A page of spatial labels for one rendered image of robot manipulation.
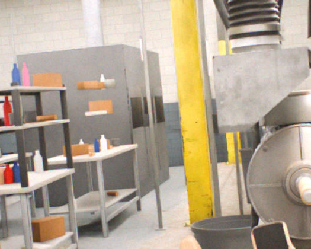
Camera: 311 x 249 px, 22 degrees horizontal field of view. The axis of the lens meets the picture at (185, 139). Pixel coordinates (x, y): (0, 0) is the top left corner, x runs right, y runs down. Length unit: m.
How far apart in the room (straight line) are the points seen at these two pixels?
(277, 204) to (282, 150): 0.12
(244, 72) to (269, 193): 0.39
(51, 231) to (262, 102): 5.84
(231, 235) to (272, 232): 2.91
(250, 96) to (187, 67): 7.51
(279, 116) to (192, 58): 7.18
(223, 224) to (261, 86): 3.42
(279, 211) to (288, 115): 0.21
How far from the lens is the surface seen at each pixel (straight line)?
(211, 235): 4.39
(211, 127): 5.89
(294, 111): 1.76
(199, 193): 8.98
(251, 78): 1.42
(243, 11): 1.59
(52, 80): 7.19
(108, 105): 9.14
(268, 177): 1.72
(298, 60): 1.42
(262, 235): 1.44
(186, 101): 8.92
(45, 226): 7.12
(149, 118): 8.87
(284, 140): 1.71
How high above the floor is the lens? 1.45
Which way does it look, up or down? 3 degrees down
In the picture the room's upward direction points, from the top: 5 degrees counter-clockwise
